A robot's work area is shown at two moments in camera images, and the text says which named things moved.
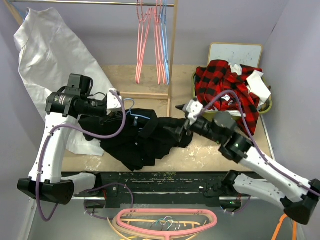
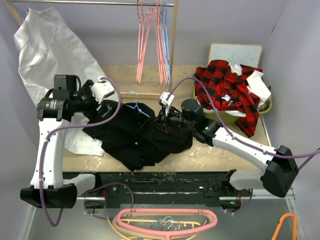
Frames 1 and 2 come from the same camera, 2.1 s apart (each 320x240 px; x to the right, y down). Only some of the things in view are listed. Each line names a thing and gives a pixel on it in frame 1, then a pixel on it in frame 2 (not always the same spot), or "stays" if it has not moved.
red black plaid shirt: x=216 y=78 stays
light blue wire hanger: x=129 y=111 → x=136 y=105
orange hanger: x=278 y=226 stays
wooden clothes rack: x=157 y=95 stays
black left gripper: x=113 y=116 → x=97 y=116
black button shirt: x=137 y=138 stays
